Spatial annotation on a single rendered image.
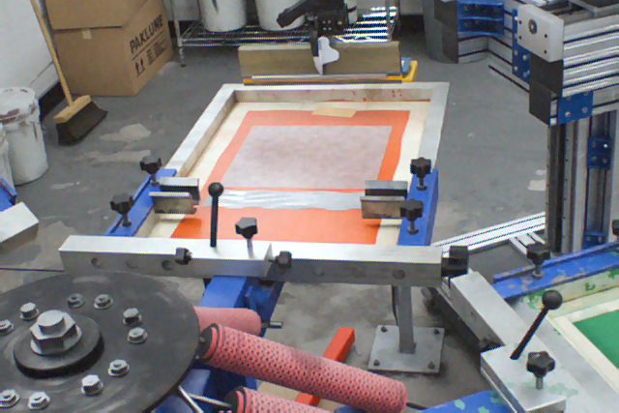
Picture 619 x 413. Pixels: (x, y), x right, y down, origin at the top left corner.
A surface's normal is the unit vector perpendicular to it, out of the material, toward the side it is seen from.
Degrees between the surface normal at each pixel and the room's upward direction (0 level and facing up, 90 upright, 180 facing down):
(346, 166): 0
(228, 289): 0
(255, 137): 0
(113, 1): 90
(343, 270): 90
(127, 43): 88
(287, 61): 90
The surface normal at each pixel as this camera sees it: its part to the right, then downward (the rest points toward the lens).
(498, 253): -0.10, -0.87
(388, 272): -0.21, 0.49
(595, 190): 0.33, 0.43
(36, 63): 0.97, 0.01
